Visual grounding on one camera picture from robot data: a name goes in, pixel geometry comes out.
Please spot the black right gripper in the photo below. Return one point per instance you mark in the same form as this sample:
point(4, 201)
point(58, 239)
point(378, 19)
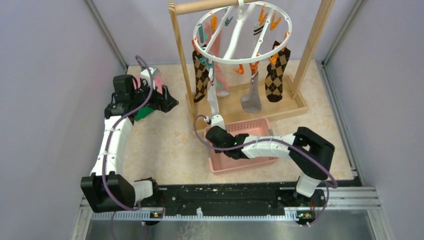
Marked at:
point(217, 151)

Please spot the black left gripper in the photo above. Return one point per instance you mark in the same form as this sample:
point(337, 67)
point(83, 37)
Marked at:
point(168, 101)

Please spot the grey sock striped cuff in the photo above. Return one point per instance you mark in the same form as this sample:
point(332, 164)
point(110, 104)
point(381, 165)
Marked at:
point(251, 102)

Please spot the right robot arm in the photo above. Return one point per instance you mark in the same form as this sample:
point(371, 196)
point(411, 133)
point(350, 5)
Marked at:
point(312, 153)

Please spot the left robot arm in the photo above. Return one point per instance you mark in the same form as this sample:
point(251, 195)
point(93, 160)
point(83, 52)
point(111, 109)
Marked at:
point(105, 189)

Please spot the wooden hanger rack stand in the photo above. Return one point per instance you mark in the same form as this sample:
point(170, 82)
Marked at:
point(238, 76)

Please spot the white round clip hanger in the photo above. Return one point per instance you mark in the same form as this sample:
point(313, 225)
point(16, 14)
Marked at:
point(235, 20)

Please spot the pink folded cloth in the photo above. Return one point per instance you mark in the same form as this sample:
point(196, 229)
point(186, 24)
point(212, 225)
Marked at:
point(139, 80)

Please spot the green folded cloth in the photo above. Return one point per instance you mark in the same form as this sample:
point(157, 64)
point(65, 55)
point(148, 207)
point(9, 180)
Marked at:
point(143, 113)

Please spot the brown argyle sock left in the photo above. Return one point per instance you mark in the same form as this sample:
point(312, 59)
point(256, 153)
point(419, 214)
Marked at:
point(201, 74)

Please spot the brown argyle sock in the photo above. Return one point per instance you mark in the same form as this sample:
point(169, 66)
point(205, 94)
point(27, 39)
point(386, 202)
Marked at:
point(201, 74)
point(274, 79)

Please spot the pink teal sock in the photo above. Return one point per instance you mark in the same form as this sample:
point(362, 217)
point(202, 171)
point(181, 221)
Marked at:
point(222, 87)

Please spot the brown argyle sock right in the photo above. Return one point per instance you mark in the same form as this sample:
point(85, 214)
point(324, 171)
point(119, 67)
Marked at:
point(274, 79)

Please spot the white black striped sock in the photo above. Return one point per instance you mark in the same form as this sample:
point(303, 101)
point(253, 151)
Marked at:
point(258, 28)

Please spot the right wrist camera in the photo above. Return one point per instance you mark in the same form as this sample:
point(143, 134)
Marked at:
point(215, 120)

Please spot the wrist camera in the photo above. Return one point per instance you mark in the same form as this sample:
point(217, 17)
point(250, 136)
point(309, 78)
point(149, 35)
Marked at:
point(215, 120)
point(147, 73)

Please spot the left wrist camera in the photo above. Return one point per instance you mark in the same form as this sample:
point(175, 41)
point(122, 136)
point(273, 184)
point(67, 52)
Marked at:
point(147, 73)

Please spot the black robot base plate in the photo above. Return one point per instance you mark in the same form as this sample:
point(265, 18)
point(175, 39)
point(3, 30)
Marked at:
point(234, 201)

